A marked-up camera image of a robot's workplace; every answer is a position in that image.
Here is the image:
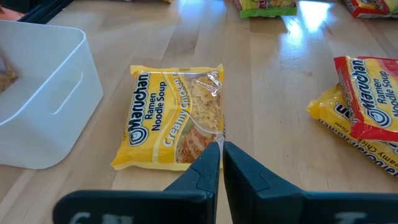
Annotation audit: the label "black aluminium table frame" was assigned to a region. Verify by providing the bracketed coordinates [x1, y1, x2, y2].
[17, 0, 75, 25]

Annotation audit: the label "red ramen noodle pack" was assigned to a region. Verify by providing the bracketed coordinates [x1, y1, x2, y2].
[333, 55, 398, 143]

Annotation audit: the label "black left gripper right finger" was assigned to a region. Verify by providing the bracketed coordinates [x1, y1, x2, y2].
[222, 141, 398, 224]

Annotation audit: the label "lime chili shrimp ramen pack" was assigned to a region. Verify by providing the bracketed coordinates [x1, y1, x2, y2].
[343, 0, 398, 19]
[233, 0, 299, 19]

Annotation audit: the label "white plastic bin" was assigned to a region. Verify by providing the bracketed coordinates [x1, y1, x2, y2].
[0, 19, 104, 170]

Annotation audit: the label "yellow creamy chicken ramen pack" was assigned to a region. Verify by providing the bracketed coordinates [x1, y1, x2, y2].
[111, 63, 226, 172]
[307, 83, 398, 177]

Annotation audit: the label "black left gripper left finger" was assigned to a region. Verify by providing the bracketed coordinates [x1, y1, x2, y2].
[52, 141, 221, 224]

